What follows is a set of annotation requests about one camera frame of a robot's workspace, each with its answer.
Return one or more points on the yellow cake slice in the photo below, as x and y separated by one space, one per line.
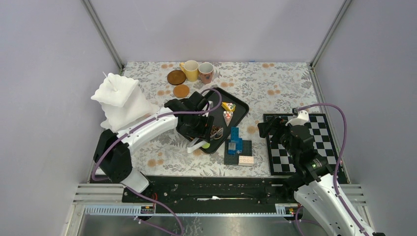
228 106

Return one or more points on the white tiered dessert stand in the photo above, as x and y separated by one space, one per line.
122 102

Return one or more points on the light brown round coaster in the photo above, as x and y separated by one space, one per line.
181 91

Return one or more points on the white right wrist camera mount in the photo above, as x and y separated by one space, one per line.
301 118

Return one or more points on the dark brown round coaster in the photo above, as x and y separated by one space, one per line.
176 77

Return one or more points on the beige lego brick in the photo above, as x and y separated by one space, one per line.
245 160

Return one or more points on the pink patterned mug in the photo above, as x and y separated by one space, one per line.
206 71

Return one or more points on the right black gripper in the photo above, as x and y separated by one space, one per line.
275 123

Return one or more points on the black serving tray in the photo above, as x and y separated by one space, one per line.
240 112

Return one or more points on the yellow mug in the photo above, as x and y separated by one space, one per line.
190 69

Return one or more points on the blue lego block stack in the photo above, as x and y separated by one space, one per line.
235 145

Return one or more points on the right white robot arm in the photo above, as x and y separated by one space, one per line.
314 184

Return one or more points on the silver tongs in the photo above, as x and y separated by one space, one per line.
195 144

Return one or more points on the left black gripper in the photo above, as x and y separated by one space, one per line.
204 132

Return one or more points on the chocolate sprinkle donut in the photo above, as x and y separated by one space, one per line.
216 132

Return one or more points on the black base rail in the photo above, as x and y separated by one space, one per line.
219 194

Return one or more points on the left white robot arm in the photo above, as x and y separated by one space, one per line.
114 149

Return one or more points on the black lego baseplate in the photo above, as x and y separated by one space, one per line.
234 159

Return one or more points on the black white checkerboard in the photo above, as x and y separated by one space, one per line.
280 162

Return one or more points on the white strawberry cake slice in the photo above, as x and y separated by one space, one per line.
227 115

